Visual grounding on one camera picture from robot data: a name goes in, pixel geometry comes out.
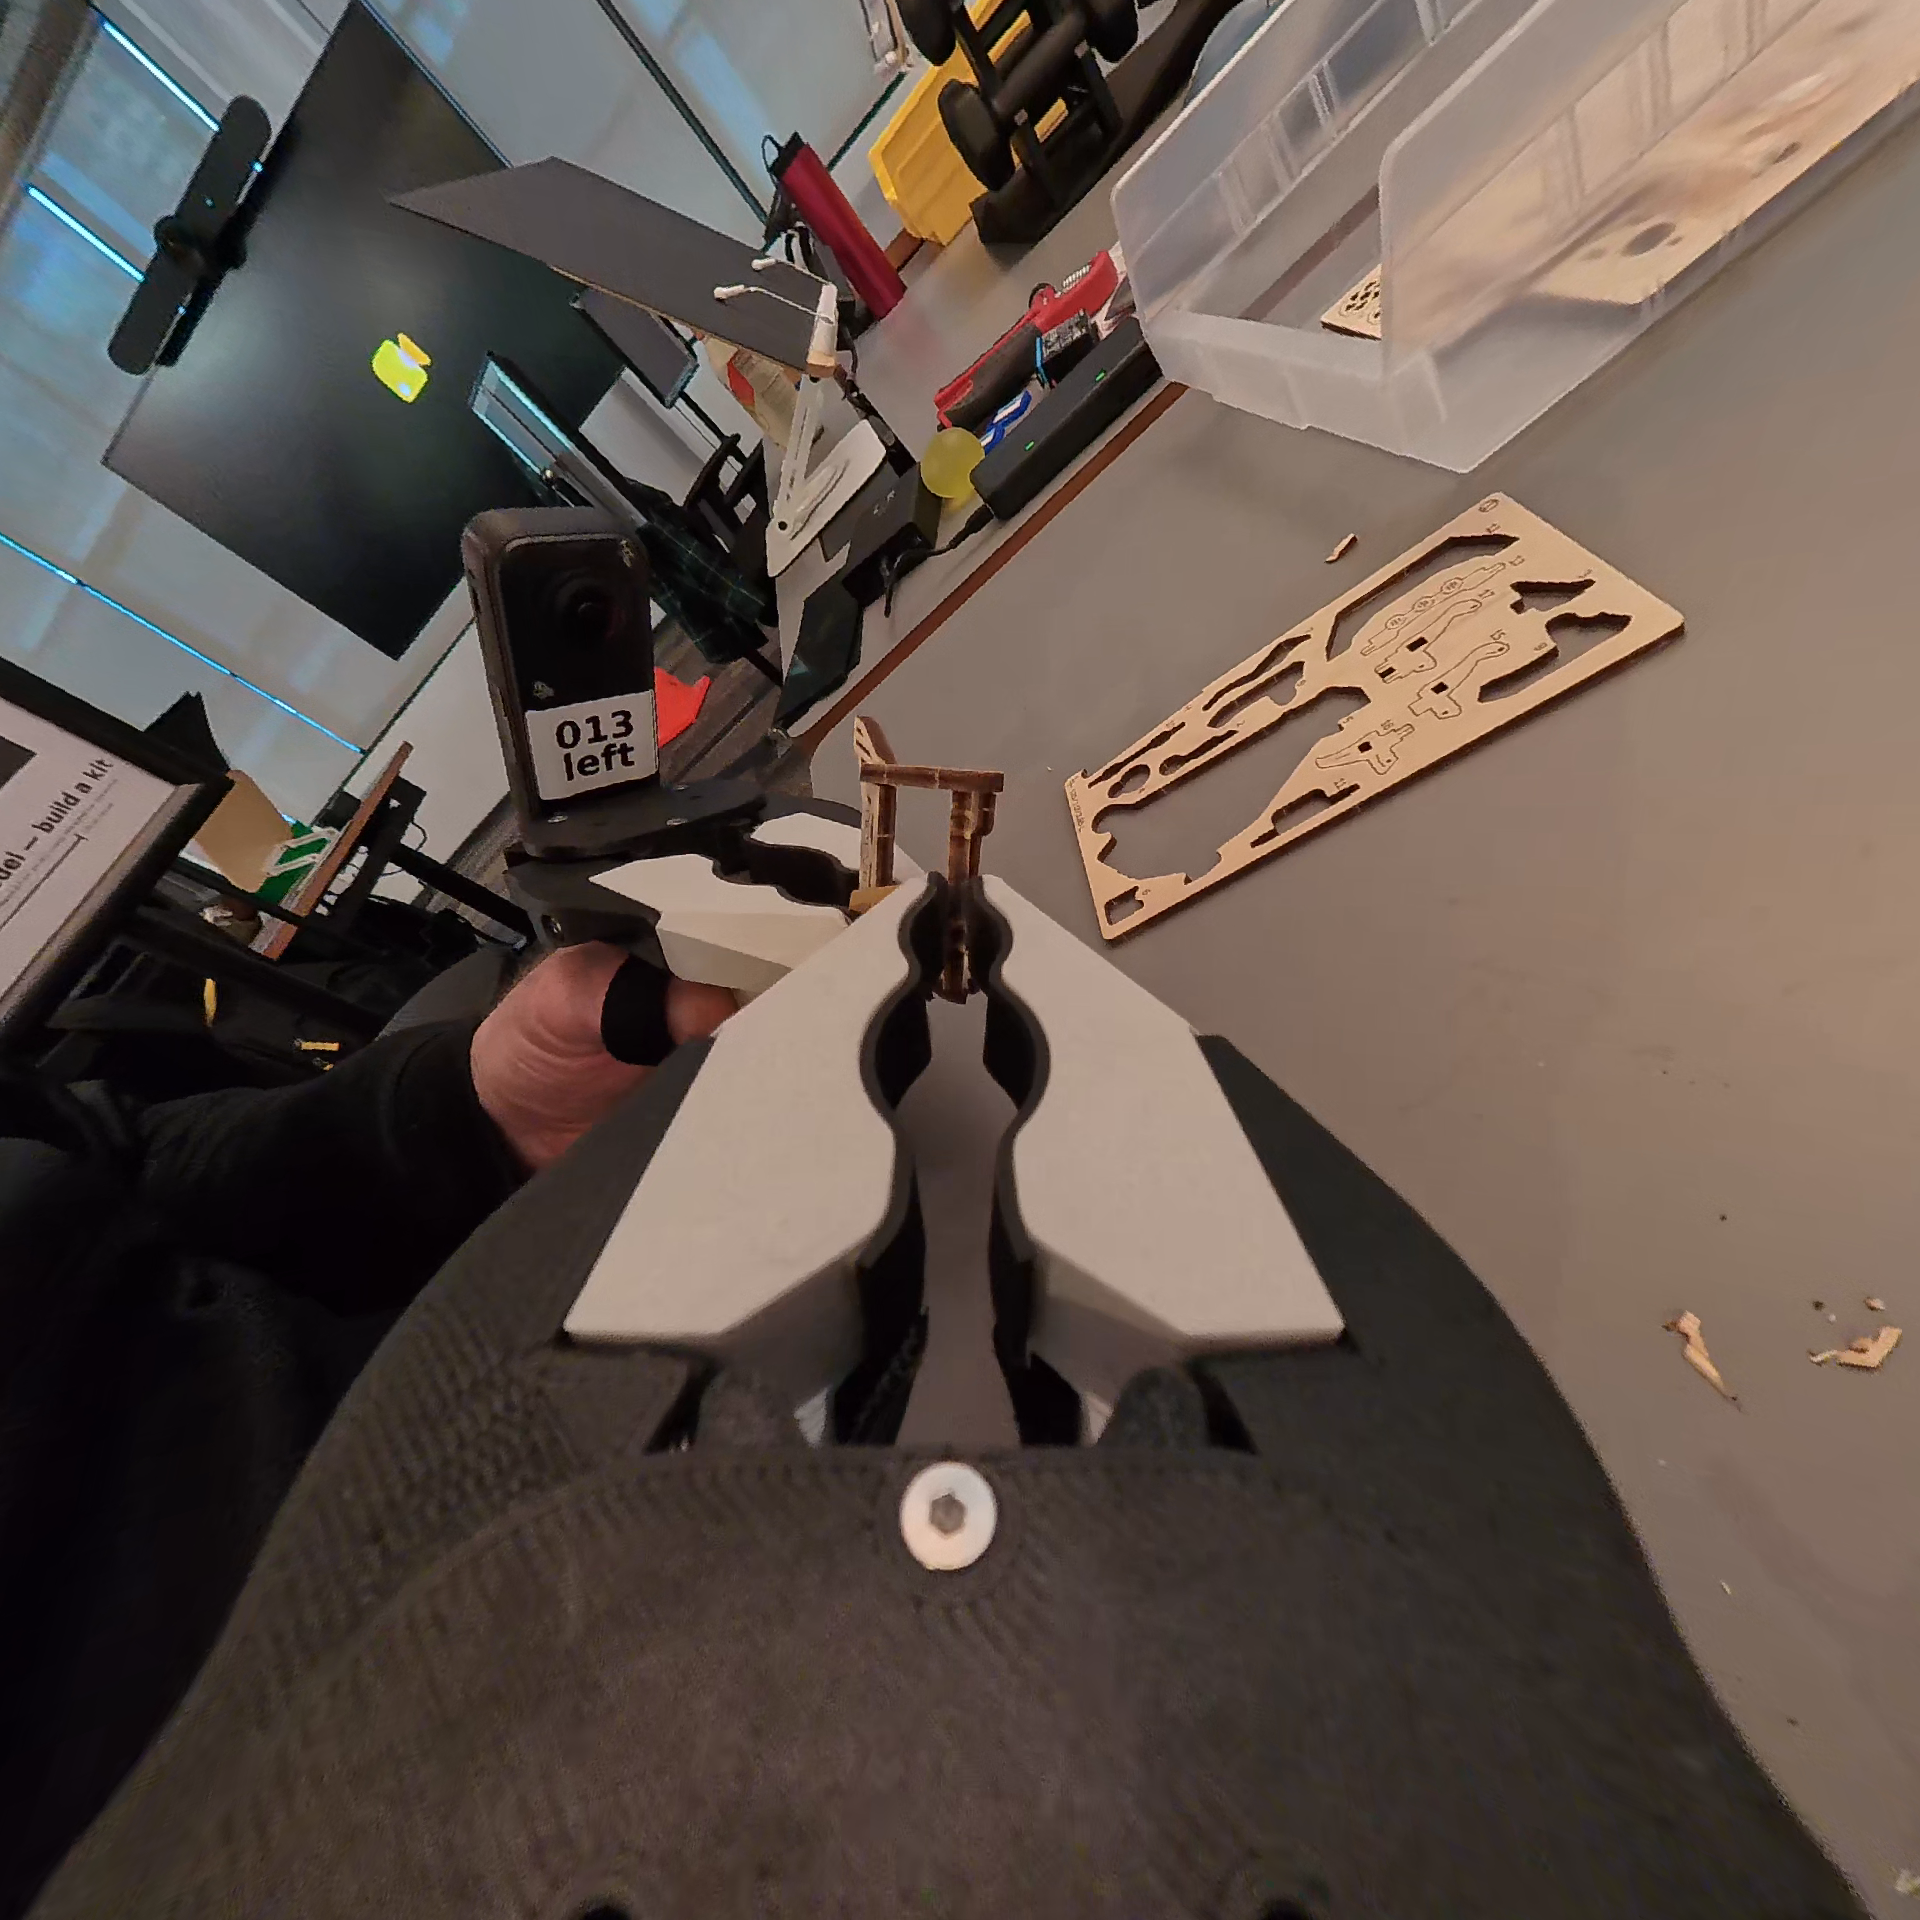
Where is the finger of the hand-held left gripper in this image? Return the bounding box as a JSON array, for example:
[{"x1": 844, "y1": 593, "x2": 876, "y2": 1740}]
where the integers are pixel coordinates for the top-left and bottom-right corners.
[
  {"x1": 713, "y1": 798, "x2": 928, "y2": 912},
  {"x1": 592, "y1": 856, "x2": 856, "y2": 1005}
]

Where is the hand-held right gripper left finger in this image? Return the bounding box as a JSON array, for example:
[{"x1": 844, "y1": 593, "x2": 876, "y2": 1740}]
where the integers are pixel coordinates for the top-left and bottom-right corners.
[{"x1": 561, "y1": 881, "x2": 923, "y2": 1446}]

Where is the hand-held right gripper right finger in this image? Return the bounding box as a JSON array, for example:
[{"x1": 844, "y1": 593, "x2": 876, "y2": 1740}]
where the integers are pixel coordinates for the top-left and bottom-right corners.
[{"x1": 982, "y1": 881, "x2": 1349, "y2": 1427}]

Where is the wooden frame part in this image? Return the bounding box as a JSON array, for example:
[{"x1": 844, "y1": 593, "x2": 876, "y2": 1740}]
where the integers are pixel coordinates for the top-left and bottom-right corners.
[{"x1": 853, "y1": 716, "x2": 1009, "y2": 1005}]

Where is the person's left forearm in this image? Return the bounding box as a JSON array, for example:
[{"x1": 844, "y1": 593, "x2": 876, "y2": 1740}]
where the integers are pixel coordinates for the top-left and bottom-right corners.
[{"x1": 135, "y1": 1023, "x2": 525, "y2": 1310}]

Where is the cut out plywood parts sheet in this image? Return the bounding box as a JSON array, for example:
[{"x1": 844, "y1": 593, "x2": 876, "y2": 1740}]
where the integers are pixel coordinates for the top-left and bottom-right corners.
[{"x1": 1059, "y1": 493, "x2": 1688, "y2": 947}]

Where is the person's left hand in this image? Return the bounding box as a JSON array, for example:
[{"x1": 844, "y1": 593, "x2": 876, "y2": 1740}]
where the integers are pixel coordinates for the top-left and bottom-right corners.
[{"x1": 470, "y1": 947, "x2": 739, "y2": 1174}]

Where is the instruction sheet board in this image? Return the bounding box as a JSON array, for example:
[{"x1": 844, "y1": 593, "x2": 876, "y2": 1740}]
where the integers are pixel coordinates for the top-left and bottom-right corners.
[{"x1": 389, "y1": 153, "x2": 845, "y2": 378}]

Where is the black power unit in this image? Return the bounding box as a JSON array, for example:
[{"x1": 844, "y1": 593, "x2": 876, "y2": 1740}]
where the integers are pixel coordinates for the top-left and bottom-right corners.
[{"x1": 970, "y1": 318, "x2": 1168, "y2": 520}]

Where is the red tool case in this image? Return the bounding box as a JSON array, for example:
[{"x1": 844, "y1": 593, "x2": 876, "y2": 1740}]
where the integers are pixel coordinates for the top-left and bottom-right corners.
[{"x1": 937, "y1": 248, "x2": 1132, "y2": 438}]

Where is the red cylinder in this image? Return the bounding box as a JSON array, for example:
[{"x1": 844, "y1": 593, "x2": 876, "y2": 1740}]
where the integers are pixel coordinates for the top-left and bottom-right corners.
[{"x1": 769, "y1": 132, "x2": 912, "y2": 319}]

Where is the black framed sign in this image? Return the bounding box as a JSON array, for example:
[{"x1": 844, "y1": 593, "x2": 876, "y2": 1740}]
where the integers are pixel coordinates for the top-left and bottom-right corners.
[{"x1": 0, "y1": 649, "x2": 234, "y2": 1040}]

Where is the black webcam bar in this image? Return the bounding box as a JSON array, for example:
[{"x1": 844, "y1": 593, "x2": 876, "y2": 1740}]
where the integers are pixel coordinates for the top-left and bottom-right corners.
[{"x1": 108, "y1": 95, "x2": 273, "y2": 378}]

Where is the yellow plastic bin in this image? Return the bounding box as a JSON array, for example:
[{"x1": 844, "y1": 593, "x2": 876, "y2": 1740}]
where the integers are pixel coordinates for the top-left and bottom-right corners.
[{"x1": 869, "y1": 0, "x2": 1041, "y2": 248}]

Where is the clear plastic bin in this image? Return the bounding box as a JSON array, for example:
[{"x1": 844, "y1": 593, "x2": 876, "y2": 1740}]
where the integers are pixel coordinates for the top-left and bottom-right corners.
[{"x1": 1107, "y1": 0, "x2": 1920, "y2": 477}]

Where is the black dumbbell rack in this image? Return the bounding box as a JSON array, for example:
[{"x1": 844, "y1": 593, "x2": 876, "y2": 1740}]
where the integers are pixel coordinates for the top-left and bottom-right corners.
[{"x1": 900, "y1": 0, "x2": 1249, "y2": 242}]

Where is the perforated plywood sheet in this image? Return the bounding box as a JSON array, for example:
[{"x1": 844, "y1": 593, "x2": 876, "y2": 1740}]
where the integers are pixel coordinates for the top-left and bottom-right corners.
[{"x1": 1316, "y1": 80, "x2": 1857, "y2": 349}]

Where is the large black wall screen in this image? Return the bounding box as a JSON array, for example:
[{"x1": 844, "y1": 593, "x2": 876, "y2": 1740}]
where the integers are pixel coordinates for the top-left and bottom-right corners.
[{"x1": 101, "y1": 0, "x2": 628, "y2": 667}]

